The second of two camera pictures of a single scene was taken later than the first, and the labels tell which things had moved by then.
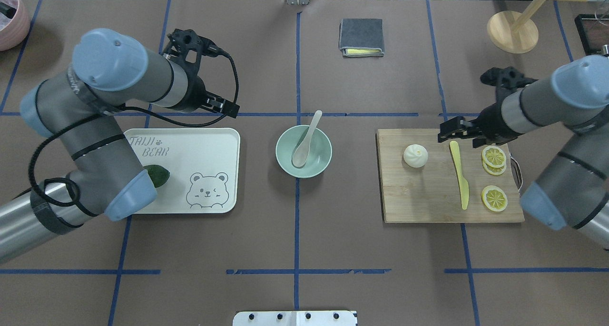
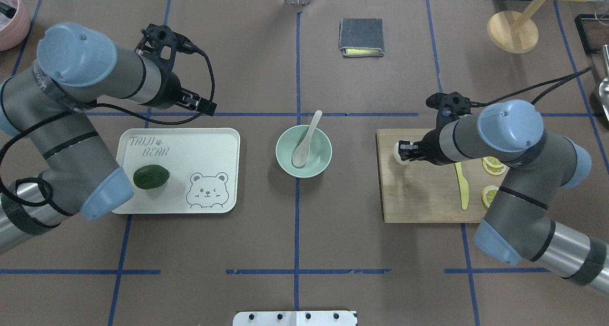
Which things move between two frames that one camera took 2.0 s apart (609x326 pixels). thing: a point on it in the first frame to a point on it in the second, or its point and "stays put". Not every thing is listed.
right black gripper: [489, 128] to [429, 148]
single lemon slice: [494, 198] stays put
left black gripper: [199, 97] to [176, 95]
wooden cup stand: [516, 34] stays put
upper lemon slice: [494, 156] stays put
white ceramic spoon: [300, 153] stays put
